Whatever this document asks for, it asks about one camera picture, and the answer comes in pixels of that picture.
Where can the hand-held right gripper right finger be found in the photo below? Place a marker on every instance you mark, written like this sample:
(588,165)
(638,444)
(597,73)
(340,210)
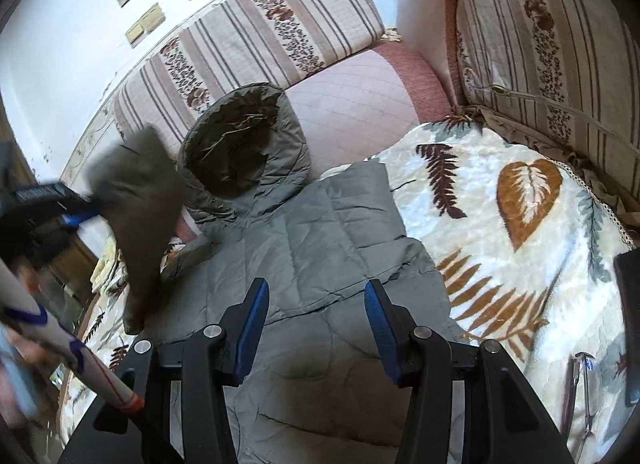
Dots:
(380,329)

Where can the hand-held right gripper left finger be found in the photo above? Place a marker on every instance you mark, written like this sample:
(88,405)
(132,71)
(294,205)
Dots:
(252,324)

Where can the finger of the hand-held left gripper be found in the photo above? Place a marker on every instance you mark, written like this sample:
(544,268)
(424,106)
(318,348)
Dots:
(80,218)

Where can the grey hooded puffer jacket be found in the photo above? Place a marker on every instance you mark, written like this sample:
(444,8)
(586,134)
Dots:
(320,234)

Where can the yellow cloth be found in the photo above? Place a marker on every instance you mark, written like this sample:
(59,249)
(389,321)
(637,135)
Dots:
(102,269)

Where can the leaf print blanket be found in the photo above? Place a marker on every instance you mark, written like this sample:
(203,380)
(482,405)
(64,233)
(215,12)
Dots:
(500,244)

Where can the pink fabric sofa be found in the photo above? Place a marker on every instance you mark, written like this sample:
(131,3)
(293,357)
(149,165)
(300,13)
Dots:
(350,104)

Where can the black phone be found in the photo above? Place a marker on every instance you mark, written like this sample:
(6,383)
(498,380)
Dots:
(630,319)

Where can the wide striped floral cushion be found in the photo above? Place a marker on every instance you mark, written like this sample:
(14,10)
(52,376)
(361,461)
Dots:
(280,29)

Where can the zippered striped floral cushion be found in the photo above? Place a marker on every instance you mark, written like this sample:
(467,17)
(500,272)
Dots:
(550,69)

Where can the beige wall switch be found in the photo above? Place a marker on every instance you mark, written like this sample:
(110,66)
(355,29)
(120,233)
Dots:
(135,34)
(152,16)

